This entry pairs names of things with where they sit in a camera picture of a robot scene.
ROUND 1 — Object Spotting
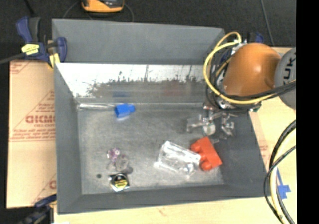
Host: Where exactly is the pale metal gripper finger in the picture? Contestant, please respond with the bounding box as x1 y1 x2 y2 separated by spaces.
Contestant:
219 114 236 136
186 114 214 133

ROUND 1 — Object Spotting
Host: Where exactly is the red toy brick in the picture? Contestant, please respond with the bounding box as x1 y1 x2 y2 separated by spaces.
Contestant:
190 136 223 172

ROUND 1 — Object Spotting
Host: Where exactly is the clear plastic box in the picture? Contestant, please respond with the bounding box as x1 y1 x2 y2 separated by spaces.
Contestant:
153 140 202 177

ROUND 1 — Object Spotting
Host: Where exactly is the grey metal bin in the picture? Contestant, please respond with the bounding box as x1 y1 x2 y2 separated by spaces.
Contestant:
51 18 269 214

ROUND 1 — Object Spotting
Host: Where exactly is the clear tube with blue cap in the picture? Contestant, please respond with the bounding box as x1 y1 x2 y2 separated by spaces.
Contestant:
77 102 137 119

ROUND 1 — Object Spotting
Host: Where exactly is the purple and grey small toy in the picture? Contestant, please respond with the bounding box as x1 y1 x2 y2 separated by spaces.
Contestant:
106 147 134 173

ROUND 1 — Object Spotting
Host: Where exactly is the black and yellow tape measure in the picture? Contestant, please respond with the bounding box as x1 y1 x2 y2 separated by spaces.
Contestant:
108 173 131 192

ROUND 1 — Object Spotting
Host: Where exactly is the brown cardboard board red print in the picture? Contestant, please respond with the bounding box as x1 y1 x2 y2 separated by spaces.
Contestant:
6 59 58 209

